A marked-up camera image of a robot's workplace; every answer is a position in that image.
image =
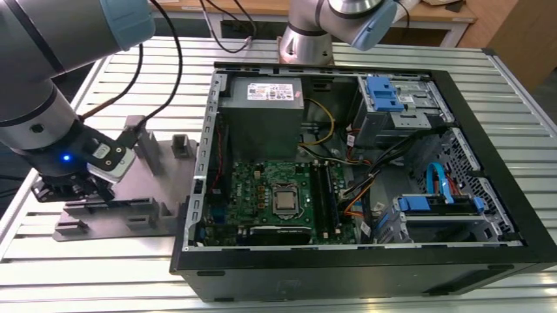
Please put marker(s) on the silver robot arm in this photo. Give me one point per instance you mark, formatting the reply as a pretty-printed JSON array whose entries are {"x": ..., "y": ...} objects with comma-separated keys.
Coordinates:
[{"x": 26, "y": 98}]

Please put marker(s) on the black RAM slot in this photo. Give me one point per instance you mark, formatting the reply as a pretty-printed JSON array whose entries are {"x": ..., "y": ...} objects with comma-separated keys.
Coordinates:
[
  {"x": 324, "y": 195},
  {"x": 329, "y": 195},
  {"x": 317, "y": 195}
]

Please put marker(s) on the grey parts rack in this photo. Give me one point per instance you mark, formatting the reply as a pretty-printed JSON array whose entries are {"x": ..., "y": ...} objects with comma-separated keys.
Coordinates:
[{"x": 170, "y": 186}]

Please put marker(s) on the blue board connector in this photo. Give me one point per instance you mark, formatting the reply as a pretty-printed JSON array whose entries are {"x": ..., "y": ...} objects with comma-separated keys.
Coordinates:
[{"x": 218, "y": 216}]

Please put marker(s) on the green motherboard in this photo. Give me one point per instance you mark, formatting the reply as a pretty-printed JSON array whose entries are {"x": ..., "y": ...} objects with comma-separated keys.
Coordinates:
[{"x": 253, "y": 182}]

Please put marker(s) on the grey power supply unit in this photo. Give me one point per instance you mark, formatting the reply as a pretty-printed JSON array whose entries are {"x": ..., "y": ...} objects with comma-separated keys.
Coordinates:
[{"x": 261, "y": 130}]

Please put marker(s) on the silver CPU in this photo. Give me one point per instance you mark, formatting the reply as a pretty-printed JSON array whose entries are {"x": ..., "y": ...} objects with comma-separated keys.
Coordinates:
[{"x": 287, "y": 199}]

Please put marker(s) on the CPU socket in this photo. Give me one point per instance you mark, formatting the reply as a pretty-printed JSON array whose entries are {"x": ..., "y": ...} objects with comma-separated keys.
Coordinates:
[{"x": 285, "y": 216}]

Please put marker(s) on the black graphics card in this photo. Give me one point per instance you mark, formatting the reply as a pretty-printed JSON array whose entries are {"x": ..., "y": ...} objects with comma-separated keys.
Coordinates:
[{"x": 282, "y": 234}]

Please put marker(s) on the black PC case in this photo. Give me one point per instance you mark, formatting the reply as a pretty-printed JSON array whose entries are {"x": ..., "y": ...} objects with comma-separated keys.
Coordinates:
[{"x": 348, "y": 261}]

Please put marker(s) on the blue drive bay latch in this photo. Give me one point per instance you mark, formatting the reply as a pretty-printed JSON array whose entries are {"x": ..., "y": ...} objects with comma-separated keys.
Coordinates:
[{"x": 382, "y": 98}]

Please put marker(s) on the blue disk carrier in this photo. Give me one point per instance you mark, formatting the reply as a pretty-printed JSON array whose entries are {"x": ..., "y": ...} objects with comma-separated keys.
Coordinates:
[
  {"x": 385, "y": 228},
  {"x": 417, "y": 203}
]

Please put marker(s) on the grey metal drive cage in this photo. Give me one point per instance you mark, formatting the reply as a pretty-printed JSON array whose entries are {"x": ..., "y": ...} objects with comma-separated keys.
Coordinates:
[{"x": 413, "y": 120}]

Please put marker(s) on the grey metal disk bay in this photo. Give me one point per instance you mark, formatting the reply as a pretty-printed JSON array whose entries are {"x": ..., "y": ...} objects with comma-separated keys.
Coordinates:
[{"x": 444, "y": 219}]

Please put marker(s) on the wooden desk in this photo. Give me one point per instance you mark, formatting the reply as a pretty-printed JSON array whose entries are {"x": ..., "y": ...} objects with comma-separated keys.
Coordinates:
[{"x": 441, "y": 18}]

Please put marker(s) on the brown wooden cabinet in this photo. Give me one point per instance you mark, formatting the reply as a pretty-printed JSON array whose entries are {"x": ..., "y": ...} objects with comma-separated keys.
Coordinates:
[{"x": 523, "y": 32}]

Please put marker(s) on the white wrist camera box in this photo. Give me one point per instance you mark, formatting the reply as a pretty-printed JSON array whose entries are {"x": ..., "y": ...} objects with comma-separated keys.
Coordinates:
[{"x": 118, "y": 166}]

